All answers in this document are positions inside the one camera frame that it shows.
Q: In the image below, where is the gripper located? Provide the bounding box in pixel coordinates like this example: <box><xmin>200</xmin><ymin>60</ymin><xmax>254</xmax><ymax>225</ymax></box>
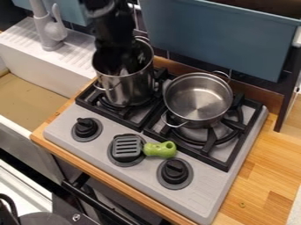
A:
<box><xmin>92</xmin><ymin>43</ymin><xmax>139</xmax><ymax>76</ymax></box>

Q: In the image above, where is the toy stove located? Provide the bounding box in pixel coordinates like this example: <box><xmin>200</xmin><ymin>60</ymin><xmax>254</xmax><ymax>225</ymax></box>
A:
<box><xmin>42</xmin><ymin>65</ymin><xmax>271</xmax><ymax>225</ymax></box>

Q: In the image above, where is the tall silver pot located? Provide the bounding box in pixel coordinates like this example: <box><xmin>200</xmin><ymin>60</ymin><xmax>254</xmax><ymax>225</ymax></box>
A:
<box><xmin>90</xmin><ymin>36</ymin><xmax>159</xmax><ymax>108</ymax></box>

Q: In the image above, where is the tap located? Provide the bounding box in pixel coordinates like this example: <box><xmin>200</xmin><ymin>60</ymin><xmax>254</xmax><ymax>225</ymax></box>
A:
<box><xmin>28</xmin><ymin>0</ymin><xmax>70</xmax><ymax>53</ymax></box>

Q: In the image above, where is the toy sink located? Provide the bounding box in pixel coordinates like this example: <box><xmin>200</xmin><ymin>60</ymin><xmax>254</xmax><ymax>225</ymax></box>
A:
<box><xmin>0</xmin><ymin>16</ymin><xmax>100</xmax><ymax>99</ymax></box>

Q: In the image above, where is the wide silver pot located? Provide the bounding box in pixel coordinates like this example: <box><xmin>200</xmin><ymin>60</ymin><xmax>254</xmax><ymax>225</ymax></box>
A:
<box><xmin>159</xmin><ymin>69</ymin><xmax>236</xmax><ymax>130</ymax></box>

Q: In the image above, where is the green toy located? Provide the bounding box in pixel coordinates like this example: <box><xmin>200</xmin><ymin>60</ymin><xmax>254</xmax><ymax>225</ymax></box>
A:
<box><xmin>142</xmin><ymin>140</ymin><xmax>180</xmax><ymax>159</ymax></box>

